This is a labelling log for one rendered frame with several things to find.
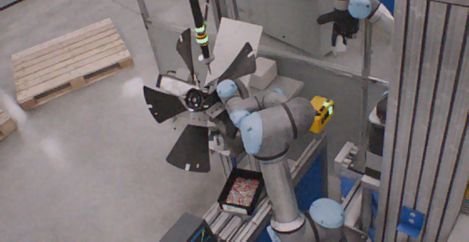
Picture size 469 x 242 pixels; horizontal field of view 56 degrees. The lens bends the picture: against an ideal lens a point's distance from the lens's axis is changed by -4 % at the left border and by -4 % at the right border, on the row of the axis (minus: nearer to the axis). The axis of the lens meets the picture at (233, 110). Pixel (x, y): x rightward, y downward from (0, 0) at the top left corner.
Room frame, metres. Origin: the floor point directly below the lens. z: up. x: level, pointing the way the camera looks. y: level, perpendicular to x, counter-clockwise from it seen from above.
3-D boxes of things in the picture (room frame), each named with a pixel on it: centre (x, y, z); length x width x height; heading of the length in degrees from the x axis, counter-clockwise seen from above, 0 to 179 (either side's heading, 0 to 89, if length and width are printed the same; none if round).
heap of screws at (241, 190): (1.40, 0.04, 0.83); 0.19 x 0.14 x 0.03; 151
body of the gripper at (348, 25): (1.48, -0.49, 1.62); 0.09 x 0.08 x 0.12; 46
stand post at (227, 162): (1.83, 0.09, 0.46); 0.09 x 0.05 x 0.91; 46
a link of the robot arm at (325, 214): (0.90, -0.23, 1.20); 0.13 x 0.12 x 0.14; 102
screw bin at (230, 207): (1.41, 0.04, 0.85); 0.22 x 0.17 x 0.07; 151
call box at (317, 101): (1.63, -0.40, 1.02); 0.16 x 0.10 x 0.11; 136
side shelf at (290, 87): (2.14, -0.23, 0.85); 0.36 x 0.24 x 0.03; 46
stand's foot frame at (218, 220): (1.90, 0.03, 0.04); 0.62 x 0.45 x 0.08; 136
